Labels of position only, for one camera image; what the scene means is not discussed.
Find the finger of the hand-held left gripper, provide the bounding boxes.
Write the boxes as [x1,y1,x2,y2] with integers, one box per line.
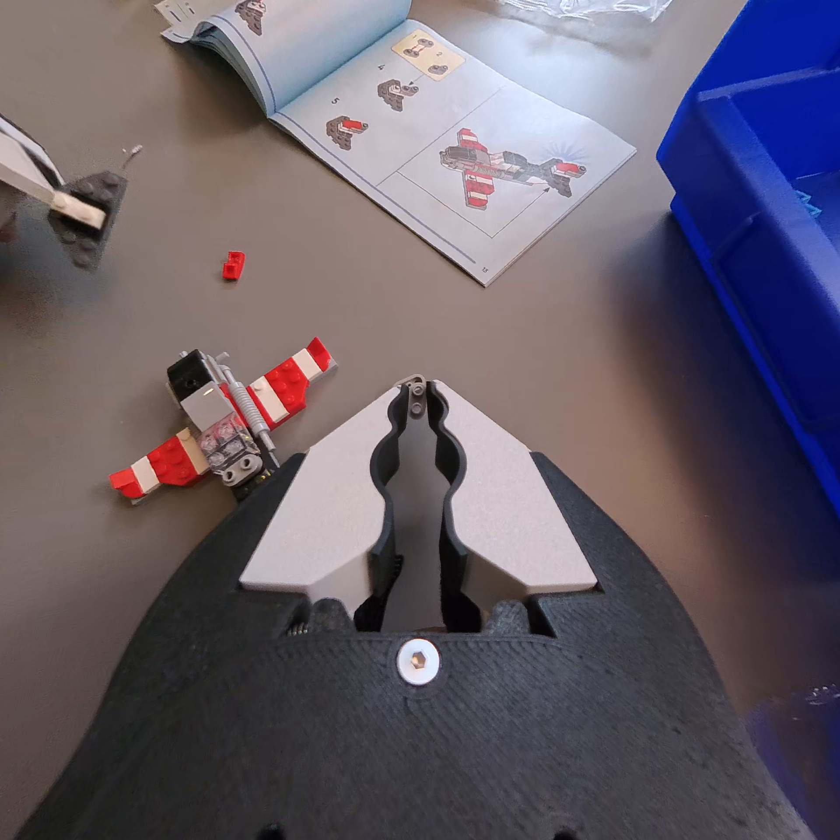
[0,157,59,210]
[0,115,67,195]

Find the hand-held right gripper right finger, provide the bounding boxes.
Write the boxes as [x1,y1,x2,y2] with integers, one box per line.
[425,381,599,622]

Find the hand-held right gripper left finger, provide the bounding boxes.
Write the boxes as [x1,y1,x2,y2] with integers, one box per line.
[239,385,406,619]

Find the small white brick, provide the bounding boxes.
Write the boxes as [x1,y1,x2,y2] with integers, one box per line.
[52,190,109,231]

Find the dark grey wedge plate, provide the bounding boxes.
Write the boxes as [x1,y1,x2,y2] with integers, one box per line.
[49,169,129,270]

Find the small grey hinge piece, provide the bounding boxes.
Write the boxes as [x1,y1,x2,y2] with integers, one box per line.
[395,374,431,421]

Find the blue plastic bin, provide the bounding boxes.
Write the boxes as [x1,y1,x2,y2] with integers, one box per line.
[656,0,840,519]
[748,682,840,840]

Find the grey work desk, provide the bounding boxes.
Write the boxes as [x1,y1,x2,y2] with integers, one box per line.
[0,0,840,840]

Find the red white toy plane model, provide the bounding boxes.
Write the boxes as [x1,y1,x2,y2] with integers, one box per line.
[108,336,339,506]

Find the toy building instruction booklet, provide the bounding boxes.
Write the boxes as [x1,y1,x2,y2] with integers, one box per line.
[154,0,637,288]

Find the clear plastic bag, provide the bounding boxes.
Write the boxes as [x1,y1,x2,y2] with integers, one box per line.
[489,0,677,27]

